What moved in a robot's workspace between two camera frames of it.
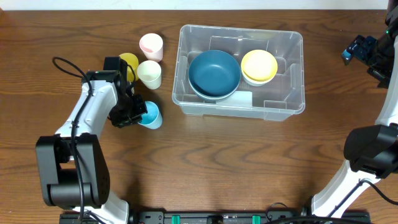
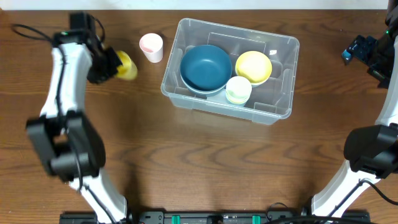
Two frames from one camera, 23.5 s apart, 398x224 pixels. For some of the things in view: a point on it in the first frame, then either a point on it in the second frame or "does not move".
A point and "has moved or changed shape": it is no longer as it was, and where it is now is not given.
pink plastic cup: (152, 45) does not move
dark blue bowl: (214, 74) has moved or changed shape
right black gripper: (360, 48) does not move
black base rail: (222, 216) does not move
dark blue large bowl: (214, 91) → (207, 84)
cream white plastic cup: (149, 72) → (238, 89)
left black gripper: (134, 109) → (109, 63)
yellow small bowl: (259, 65) has moved or changed shape
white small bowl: (258, 83) has moved or changed shape
